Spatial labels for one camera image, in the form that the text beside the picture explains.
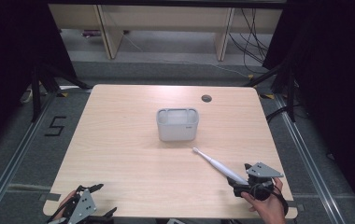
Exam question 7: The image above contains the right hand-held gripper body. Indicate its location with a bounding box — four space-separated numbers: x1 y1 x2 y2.
233 161 284 202

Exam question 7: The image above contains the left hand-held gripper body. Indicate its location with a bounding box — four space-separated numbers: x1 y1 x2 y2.
46 188 115 224

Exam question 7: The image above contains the white electric toothbrush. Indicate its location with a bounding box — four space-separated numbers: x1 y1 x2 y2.
192 147 250 187

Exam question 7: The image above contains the person's left hand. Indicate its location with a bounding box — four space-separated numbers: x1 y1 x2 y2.
55 189 78 218

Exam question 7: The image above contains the person's right hand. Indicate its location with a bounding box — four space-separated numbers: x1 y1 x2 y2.
240 177 288 224

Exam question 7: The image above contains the grey toothbrush holder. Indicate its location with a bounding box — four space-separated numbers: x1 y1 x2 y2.
156 107 200 143

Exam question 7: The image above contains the black tripod stand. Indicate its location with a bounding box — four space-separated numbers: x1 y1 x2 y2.
243 60 299 123
30 63 93 123

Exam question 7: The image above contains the black curtain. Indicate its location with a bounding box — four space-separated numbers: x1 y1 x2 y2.
262 0 355 223
0 0 78 157

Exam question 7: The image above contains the small purple object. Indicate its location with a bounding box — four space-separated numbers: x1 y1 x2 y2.
81 29 103 38

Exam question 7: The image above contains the beige wooden desk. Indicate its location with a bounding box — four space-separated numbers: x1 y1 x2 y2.
48 4 283 62

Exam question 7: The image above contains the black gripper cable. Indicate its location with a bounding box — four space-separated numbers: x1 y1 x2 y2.
249 182 290 217

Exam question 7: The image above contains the aluminium floor rail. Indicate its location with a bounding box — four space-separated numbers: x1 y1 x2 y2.
273 93 347 224
0 92 58 224

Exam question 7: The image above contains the black floor cable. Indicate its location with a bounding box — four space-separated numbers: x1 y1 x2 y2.
264 105 301 124

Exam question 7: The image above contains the bundle of black cables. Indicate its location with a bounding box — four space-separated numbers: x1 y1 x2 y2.
227 7 271 75

